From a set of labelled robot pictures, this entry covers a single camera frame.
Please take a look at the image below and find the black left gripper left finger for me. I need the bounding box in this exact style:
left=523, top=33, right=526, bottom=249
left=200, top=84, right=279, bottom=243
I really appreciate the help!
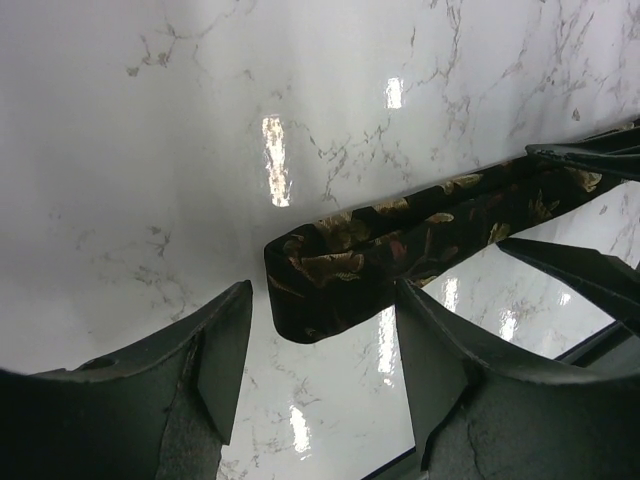
left=1, top=281, right=253, bottom=479

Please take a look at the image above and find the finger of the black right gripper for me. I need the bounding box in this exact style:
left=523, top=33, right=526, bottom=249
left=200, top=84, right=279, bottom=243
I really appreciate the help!
left=498, top=238, right=639, bottom=336
left=525, top=119, right=639, bottom=181

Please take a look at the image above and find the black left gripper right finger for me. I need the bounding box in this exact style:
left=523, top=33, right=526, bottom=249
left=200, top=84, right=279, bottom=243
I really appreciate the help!
left=395, top=281, right=639, bottom=479

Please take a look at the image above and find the black gold floral tie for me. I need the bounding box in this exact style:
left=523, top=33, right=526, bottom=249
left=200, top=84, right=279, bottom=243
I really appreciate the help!
left=264, top=158, right=624, bottom=344

